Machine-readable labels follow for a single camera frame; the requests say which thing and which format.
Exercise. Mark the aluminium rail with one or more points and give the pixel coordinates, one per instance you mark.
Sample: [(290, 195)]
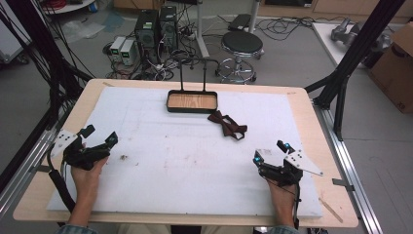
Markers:
[(350, 169), (22, 172)]

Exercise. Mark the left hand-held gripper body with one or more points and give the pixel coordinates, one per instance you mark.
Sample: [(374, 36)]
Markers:
[(85, 156)]

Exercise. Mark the white power supply unit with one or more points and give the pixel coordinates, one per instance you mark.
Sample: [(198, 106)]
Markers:
[(128, 53), (117, 47)]

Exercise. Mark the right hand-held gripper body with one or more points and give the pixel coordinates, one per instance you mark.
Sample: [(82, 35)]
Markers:
[(281, 174)]

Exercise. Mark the small brown debris speck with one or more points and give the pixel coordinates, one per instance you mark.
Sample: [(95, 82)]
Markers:
[(123, 158)]

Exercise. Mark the dark red bow tie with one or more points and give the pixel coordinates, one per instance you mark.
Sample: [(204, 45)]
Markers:
[(229, 125)]

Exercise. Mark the black round stool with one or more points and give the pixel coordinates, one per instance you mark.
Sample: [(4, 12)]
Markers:
[(242, 44)]

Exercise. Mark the white foam mat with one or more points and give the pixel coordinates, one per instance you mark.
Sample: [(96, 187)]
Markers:
[(181, 169)]

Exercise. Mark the grey metal bracket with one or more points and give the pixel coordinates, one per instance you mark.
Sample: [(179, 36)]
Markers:
[(342, 184), (40, 168)]

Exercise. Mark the person's denim left sleeve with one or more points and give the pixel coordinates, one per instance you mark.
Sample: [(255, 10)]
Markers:
[(74, 230)]

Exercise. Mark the white table leg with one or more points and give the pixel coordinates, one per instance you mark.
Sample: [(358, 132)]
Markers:
[(254, 16), (202, 31)]

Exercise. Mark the person's denim right sleeve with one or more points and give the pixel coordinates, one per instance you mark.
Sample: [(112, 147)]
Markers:
[(284, 230)]

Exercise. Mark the thin wooden stick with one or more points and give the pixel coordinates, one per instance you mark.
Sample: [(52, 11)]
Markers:
[(331, 210)]

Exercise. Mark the black computer tower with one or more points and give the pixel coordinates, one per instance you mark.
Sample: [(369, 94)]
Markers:
[(168, 29), (146, 34)]

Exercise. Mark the flat black case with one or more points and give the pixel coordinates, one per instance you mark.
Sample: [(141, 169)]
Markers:
[(239, 22)]

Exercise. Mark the clear plastic sheet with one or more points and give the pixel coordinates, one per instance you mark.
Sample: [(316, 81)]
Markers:
[(82, 31)]

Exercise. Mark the black rack with wooden tray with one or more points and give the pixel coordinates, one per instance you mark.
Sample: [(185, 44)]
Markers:
[(191, 101)]

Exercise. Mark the person's left hand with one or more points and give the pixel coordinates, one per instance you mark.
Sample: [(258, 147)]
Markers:
[(85, 182)]

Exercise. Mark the brown cardboard box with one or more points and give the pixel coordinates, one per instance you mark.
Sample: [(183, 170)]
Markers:
[(394, 68)]

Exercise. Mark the black frame strut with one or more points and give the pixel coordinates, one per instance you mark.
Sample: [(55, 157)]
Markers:
[(39, 48), (354, 55)]

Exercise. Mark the person's right hand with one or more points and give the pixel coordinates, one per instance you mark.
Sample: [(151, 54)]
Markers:
[(284, 198)]

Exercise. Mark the round white table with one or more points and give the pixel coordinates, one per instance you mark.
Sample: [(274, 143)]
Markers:
[(69, 6)]

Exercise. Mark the person's denim sleeve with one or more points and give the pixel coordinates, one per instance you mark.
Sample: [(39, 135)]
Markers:
[(74, 230), (284, 230)]

